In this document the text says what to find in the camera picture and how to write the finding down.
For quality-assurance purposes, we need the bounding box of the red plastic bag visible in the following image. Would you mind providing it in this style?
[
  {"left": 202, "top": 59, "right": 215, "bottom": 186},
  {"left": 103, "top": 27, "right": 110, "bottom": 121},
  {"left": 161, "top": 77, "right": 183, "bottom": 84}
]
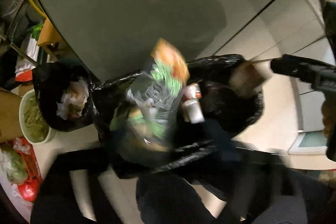
[{"left": 13, "top": 137, "right": 43, "bottom": 202}]

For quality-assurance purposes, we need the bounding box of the small black garbage bag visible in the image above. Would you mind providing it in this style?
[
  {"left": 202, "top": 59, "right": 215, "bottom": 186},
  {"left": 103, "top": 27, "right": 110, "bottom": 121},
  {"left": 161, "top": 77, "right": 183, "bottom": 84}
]
[{"left": 32, "top": 61, "right": 93, "bottom": 132}]

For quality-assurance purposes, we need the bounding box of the green bowl with scraps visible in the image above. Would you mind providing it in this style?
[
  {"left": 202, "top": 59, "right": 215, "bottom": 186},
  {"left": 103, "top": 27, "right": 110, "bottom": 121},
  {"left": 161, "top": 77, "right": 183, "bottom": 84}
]
[{"left": 19, "top": 89, "right": 56, "bottom": 145}]

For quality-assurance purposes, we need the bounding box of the black trash bag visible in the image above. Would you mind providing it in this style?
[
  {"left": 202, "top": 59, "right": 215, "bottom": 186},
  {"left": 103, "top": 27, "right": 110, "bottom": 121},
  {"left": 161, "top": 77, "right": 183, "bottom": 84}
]
[{"left": 89, "top": 54, "right": 264, "bottom": 178}]

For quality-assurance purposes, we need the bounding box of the green snack bag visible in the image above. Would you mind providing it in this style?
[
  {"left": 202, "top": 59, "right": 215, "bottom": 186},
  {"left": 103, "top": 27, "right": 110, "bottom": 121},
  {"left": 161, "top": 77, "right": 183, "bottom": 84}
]
[{"left": 120, "top": 38, "right": 189, "bottom": 152}]

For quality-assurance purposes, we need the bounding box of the red white can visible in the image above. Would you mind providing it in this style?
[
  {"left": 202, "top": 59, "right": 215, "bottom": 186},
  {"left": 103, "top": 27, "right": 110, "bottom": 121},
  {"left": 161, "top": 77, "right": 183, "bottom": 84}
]
[{"left": 182, "top": 83, "right": 205, "bottom": 124}]

